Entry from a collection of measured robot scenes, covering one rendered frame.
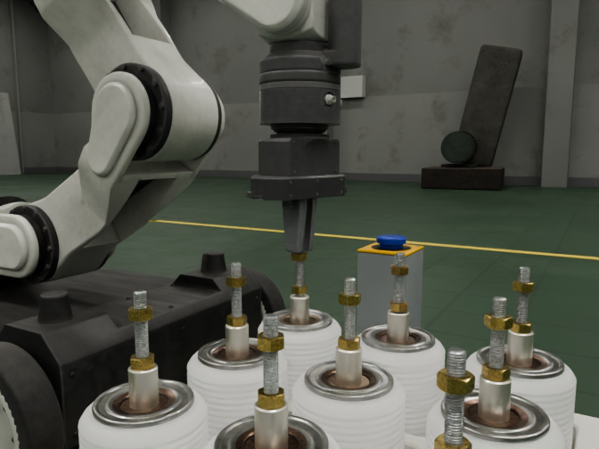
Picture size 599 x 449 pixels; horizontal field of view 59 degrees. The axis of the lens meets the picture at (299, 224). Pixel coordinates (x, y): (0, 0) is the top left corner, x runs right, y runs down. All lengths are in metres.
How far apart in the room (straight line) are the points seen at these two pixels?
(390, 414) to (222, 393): 0.15
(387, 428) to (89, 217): 0.64
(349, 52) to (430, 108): 7.63
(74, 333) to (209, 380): 0.33
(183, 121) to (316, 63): 0.31
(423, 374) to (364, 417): 0.13
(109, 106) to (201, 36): 9.61
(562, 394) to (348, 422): 0.19
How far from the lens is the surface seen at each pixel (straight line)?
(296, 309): 0.61
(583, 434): 0.60
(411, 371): 0.54
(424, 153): 8.17
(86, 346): 0.79
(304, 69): 0.55
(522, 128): 7.90
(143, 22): 0.99
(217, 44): 10.16
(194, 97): 0.84
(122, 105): 0.80
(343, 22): 0.57
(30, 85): 13.20
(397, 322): 0.56
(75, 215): 0.97
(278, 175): 0.55
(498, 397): 0.42
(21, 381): 0.74
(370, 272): 0.72
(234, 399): 0.50
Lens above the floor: 0.44
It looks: 8 degrees down
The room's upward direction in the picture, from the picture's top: straight up
